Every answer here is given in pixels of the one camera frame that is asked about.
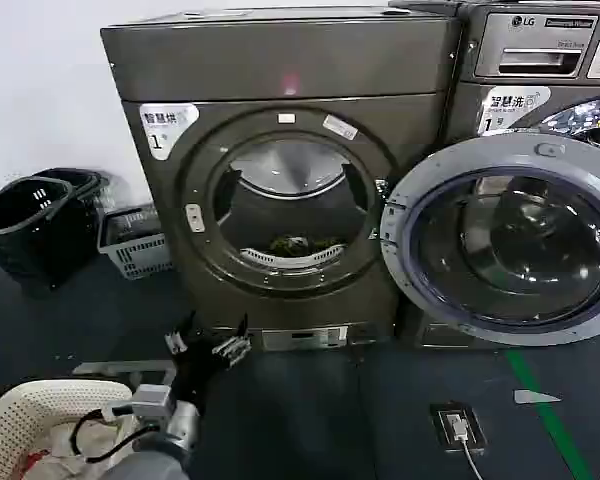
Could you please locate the large black plastic basket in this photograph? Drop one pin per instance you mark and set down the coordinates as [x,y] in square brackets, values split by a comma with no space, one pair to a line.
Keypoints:
[30,235]

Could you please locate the grey plastic basket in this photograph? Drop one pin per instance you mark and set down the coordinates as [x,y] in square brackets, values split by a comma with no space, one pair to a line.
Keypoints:
[130,250]

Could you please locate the round glass dryer door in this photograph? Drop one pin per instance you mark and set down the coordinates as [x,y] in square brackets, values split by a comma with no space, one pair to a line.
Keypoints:
[432,200]

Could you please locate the grey front-load washing machine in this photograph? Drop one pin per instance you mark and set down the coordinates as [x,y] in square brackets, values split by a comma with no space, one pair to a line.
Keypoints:
[525,100]

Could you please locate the silver metal floor frame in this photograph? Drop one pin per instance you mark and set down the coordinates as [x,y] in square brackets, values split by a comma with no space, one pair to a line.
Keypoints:
[125,369]

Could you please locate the pale clothes in basket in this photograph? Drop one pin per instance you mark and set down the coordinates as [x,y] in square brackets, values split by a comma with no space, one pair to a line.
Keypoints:
[97,440]

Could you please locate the black floor socket box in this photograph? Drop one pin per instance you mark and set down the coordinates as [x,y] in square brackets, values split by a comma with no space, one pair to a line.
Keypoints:
[442,430]

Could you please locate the white perforated laundry basket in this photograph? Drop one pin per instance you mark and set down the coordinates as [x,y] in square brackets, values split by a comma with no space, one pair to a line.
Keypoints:
[35,400]

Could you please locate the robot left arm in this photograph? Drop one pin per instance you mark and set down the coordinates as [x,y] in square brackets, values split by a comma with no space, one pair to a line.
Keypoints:
[155,440]

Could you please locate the white floor sticker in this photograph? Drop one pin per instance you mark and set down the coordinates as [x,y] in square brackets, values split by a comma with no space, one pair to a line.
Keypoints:
[535,397]

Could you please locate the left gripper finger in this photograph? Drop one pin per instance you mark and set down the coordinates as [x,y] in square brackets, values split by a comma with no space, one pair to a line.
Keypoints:
[179,337]
[232,342]

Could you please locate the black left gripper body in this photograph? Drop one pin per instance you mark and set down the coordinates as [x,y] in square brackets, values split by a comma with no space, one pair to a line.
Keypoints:
[195,370]

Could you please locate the dark clothes in drum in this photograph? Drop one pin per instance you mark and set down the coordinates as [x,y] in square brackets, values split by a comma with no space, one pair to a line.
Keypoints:
[292,244]

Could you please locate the grey front-load dryer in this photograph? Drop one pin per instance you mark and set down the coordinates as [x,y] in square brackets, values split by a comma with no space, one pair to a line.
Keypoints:
[290,60]

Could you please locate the green floor tape stripe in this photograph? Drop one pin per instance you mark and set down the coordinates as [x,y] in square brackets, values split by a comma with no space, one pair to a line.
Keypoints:
[545,415]

